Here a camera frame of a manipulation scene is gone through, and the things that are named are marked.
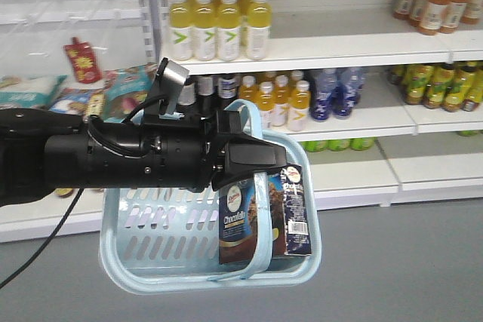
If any orange juice bottle top right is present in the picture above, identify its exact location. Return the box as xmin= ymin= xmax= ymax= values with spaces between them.
xmin=417 ymin=0 xmax=448 ymax=35

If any white supermarket shelf unit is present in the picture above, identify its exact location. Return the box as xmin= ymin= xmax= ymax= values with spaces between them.
xmin=0 ymin=0 xmax=483 ymax=244

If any blue drink bottle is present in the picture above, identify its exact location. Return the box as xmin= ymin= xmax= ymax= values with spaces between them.
xmin=333 ymin=67 xmax=360 ymax=118

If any dark blue Chocofello cookie box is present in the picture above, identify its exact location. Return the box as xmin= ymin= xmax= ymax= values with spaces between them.
xmin=217 ymin=164 xmax=313 ymax=265

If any yellow juice bottle front right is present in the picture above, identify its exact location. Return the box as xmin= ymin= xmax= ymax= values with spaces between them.
xmin=246 ymin=0 xmax=272 ymax=60

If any red spout pouch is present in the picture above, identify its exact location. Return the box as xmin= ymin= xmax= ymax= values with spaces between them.
xmin=63 ymin=37 xmax=102 ymax=84

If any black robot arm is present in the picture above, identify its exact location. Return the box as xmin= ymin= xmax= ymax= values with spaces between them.
xmin=1 ymin=109 xmax=288 ymax=206

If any yellow juice bottle front left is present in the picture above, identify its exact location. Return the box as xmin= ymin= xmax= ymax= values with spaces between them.
xmin=169 ymin=0 xmax=192 ymax=60

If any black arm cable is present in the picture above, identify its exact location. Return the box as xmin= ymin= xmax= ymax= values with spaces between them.
xmin=0 ymin=188 xmax=85 ymax=290

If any light blue plastic basket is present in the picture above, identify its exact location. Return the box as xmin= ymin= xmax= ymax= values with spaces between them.
xmin=99 ymin=100 xmax=322 ymax=295

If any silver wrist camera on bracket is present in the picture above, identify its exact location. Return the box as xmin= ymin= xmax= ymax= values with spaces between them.
xmin=143 ymin=57 xmax=189 ymax=118

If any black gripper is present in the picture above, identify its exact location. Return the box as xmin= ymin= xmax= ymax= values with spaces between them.
xmin=202 ymin=110 xmax=288 ymax=191

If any yellow juice bottle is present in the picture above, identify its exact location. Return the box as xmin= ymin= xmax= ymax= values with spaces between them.
xmin=192 ymin=0 xmax=216 ymax=61
xmin=169 ymin=0 xmax=192 ymax=60
xmin=217 ymin=0 xmax=241 ymax=61
xmin=246 ymin=0 xmax=272 ymax=60

